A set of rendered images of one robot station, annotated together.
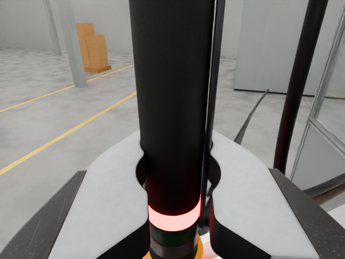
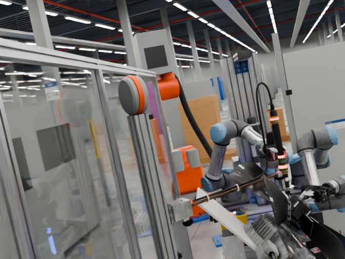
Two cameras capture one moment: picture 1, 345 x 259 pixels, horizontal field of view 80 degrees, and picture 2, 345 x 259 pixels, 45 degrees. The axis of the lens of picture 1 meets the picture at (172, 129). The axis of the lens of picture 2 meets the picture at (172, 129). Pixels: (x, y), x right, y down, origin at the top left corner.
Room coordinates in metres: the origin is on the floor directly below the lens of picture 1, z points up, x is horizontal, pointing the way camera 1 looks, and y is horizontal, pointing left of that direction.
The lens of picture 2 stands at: (2.10, -0.60, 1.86)
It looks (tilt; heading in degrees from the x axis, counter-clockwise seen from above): 5 degrees down; 177
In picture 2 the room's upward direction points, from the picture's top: 12 degrees counter-clockwise
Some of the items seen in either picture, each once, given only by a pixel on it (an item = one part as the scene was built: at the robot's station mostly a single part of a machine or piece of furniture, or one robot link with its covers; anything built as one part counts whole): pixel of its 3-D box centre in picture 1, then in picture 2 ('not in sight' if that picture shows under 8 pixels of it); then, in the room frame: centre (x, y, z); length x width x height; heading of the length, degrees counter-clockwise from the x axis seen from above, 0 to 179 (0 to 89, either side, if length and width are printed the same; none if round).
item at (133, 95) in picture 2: not in sight; (133, 95); (0.41, -0.65, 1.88); 0.17 x 0.15 x 0.16; 171
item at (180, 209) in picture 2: not in sight; (177, 209); (0.37, -0.56, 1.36); 0.10 x 0.07 x 0.08; 116
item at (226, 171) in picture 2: not in sight; (226, 177); (-0.75, -0.16, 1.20); 0.13 x 0.12 x 0.14; 117
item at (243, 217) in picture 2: not in sight; (234, 223); (-0.31, -0.23, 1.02); 0.16 x 0.10 x 0.11; 81
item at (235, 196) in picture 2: not in sight; (230, 192); (-0.75, -0.15, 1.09); 0.15 x 0.15 x 0.10
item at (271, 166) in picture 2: not in sight; (269, 163); (-0.19, 0.01, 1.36); 0.11 x 0.08 x 0.11; 117
